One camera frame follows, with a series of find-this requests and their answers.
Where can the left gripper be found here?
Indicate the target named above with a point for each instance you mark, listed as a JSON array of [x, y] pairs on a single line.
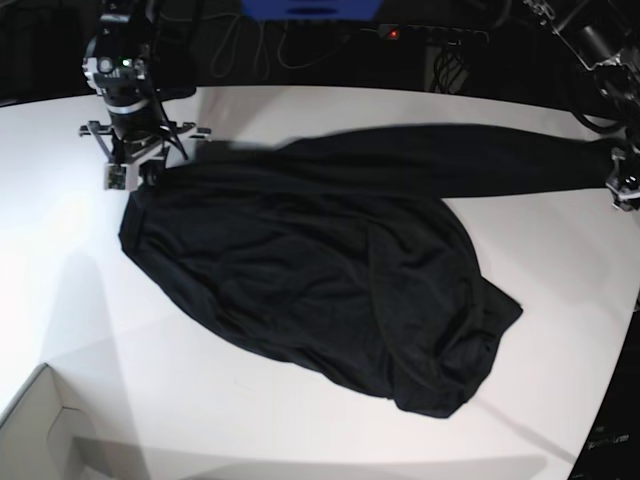
[[623, 182]]

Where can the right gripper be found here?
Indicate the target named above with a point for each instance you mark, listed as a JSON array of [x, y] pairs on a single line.
[[153, 153]]

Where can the black t-shirt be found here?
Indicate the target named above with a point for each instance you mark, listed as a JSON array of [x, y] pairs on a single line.
[[340, 254]]

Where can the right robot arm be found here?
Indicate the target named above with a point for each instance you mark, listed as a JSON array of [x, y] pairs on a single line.
[[122, 64]]

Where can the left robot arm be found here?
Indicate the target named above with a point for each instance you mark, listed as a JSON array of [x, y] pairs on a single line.
[[604, 38]]

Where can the blue box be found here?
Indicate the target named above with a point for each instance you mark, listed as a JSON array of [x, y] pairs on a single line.
[[268, 10]]

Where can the black power strip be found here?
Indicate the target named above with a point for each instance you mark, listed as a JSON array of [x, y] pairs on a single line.
[[431, 33]]

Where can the white cardboard box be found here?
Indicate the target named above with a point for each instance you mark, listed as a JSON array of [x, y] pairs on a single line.
[[43, 438]]

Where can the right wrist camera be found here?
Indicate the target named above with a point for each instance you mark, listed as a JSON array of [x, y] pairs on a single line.
[[121, 177]]

